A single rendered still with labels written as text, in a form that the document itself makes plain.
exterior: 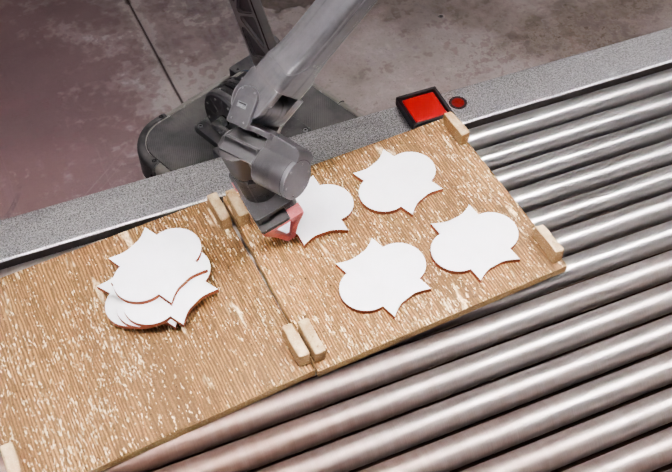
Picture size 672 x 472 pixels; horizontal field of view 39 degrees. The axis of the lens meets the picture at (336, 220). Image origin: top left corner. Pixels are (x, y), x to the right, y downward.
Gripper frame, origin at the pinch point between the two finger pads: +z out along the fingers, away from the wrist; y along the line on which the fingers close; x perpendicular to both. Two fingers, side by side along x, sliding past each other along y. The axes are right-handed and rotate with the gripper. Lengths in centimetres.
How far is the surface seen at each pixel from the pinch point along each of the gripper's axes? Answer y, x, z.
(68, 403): 14.8, -36.8, -8.7
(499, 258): 21.3, 24.7, 7.7
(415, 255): 15.2, 14.4, 4.7
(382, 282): 17.2, 7.9, 2.9
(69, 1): -196, -19, 93
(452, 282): 21.4, 16.7, 6.3
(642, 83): -1, 68, 22
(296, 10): -155, 47, 111
